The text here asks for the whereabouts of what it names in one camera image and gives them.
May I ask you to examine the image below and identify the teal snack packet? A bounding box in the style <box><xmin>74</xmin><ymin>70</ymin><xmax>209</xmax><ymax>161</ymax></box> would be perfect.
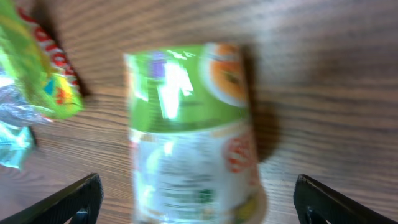
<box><xmin>1</xmin><ymin>121</ymin><xmax>36</xmax><ymax>170</ymax></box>

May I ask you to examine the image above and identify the green cup noodles container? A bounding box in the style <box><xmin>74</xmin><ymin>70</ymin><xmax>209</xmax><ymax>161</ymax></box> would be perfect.
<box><xmin>124</xmin><ymin>43</ymin><xmax>266</xmax><ymax>224</ymax></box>

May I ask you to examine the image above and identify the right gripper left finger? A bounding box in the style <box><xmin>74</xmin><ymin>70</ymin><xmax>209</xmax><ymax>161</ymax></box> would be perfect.
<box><xmin>1</xmin><ymin>173</ymin><xmax>104</xmax><ymax>224</ymax></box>

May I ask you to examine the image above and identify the green snack bag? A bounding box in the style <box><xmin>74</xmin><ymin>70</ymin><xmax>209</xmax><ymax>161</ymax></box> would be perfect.
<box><xmin>1</xmin><ymin>0</ymin><xmax>83</xmax><ymax>127</ymax></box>

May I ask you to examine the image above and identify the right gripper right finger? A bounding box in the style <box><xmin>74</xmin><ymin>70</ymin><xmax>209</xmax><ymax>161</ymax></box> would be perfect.
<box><xmin>293</xmin><ymin>174</ymin><xmax>397</xmax><ymax>224</ymax></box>

